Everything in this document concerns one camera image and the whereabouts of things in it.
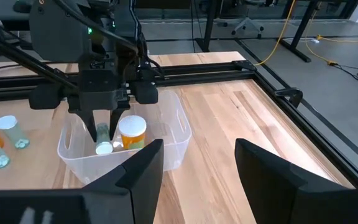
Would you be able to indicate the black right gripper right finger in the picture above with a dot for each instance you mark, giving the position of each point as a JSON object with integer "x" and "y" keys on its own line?
{"x": 269, "y": 193}

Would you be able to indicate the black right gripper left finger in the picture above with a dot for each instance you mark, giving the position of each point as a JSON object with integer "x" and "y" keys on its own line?
{"x": 135, "y": 193}

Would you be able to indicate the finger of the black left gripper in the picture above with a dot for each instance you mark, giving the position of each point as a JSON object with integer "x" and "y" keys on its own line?
{"x": 146, "y": 92}
{"x": 45, "y": 97}

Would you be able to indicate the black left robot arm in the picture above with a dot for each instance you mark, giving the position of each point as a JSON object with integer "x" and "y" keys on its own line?
{"x": 54, "y": 34}

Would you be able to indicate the clear plastic bin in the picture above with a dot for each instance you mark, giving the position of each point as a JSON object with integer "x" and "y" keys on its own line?
{"x": 82, "y": 161}

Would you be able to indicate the black desk leg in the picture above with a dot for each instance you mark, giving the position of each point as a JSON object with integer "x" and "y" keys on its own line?
{"x": 300, "y": 31}
{"x": 210, "y": 25}

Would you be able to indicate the office chair base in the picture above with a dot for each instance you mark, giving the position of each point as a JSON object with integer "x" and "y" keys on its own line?
{"x": 247, "y": 23}

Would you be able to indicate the white power plug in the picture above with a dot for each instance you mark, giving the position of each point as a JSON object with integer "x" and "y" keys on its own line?
{"x": 314, "y": 40}

